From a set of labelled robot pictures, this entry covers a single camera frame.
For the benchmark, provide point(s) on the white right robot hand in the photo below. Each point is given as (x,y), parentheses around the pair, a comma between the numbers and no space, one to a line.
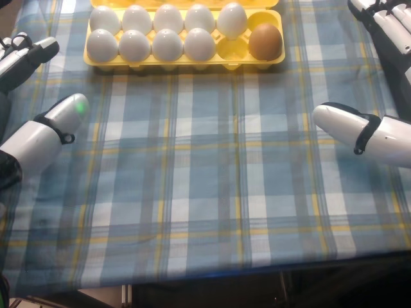
(390,19)

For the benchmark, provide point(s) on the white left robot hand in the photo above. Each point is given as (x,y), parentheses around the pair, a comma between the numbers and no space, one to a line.
(19,59)

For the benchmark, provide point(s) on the brown egg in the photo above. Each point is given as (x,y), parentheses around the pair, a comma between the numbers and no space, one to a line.
(266,41)

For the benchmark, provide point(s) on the yellow plastic egg carton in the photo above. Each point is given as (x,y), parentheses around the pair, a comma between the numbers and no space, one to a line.
(231,53)

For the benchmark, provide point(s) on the blue plaid tablecloth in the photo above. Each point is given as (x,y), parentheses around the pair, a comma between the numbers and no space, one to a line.
(205,176)

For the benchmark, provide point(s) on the silver metal table leg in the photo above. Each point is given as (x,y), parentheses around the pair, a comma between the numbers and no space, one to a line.
(126,296)

